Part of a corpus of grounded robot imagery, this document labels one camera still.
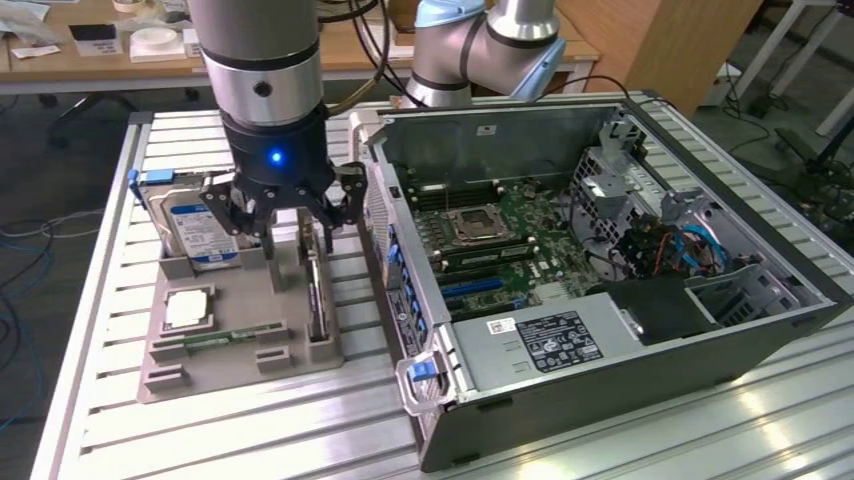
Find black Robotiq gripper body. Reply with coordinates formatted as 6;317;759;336
219;107;340;204

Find green graphics card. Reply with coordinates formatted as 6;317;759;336
297;209;336;347

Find hard disk with blue label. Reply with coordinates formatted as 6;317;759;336
127;168;260;274

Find silver CPU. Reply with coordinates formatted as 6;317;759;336
163;289;214;331

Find CPU socket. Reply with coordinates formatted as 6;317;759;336
452;207;509;247

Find black RAM stick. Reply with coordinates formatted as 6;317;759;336
437;243;540;267

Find green RAM stick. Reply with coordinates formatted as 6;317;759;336
181;325;286;350

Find blue expansion slot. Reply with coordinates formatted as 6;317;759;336
440;278;506;297

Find white paper stack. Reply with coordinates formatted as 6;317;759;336
362;22;420;62

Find white round container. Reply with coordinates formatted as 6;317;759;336
127;27;187;64

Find wooden desk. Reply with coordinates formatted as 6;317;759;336
0;0;602;109

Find grey parts rack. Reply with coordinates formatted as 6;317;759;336
137;207;346;405

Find green motherboard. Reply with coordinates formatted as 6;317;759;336
397;167;613;321

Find brown cardboard box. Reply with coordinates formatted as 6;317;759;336
386;0;421;49

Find white box with black lid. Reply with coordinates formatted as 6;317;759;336
69;23;123;57

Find grey power supply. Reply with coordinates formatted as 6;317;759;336
452;292;649;392

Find perforated metal drive cage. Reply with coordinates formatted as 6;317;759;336
570;144;669;236

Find white paper card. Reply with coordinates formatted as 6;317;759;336
10;44;63;60

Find clear plastic bag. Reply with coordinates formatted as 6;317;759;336
0;0;69;46

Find black fan shroud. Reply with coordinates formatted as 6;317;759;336
610;277;723;347

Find open black PC case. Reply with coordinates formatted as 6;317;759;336
348;94;854;474

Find wooden cabinet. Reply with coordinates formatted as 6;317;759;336
557;0;767;116

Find grey metal disk bay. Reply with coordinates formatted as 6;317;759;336
684;262;803;329

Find black floor stand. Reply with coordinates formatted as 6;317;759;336
773;127;854;211

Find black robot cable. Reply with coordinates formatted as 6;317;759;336
320;0;420;119

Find white floor cable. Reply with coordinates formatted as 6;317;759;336
0;209;102;240

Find black power cable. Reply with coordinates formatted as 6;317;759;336
545;73;660;106

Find red wire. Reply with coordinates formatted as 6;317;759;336
656;230;675;275

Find blue floor cable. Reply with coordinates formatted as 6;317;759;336
0;239;55;431

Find blue wire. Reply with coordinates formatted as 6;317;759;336
673;224;729;276

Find white table frame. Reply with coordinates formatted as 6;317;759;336
731;0;854;136

